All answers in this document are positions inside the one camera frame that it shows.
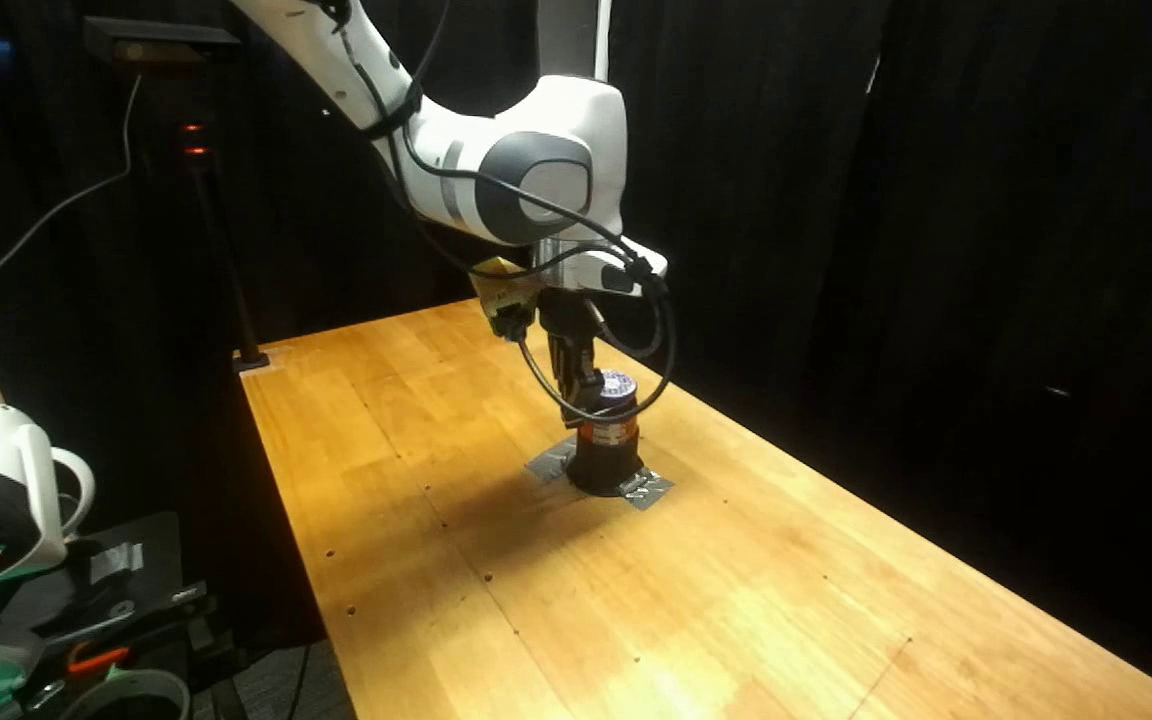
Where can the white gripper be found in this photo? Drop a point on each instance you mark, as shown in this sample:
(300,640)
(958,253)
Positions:
(593,270)

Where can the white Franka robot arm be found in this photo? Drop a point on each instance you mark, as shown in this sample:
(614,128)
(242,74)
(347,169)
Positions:
(521,160)

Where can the orange label jar white lid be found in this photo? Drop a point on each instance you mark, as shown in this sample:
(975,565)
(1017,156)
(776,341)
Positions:
(607,434)

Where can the white vertical pole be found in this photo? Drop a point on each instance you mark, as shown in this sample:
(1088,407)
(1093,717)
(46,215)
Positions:
(599,38)

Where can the black stand pole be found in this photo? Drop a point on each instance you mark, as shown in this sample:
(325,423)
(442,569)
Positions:
(224,253)

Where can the black curtain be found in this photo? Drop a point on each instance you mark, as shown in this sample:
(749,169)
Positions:
(979,264)

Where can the black shelf board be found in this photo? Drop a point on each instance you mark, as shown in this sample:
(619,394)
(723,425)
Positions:
(156,40)

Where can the masking tape roll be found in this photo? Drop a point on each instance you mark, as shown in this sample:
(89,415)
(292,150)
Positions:
(138,691)

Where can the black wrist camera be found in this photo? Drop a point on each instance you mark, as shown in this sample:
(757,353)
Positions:
(510,323)

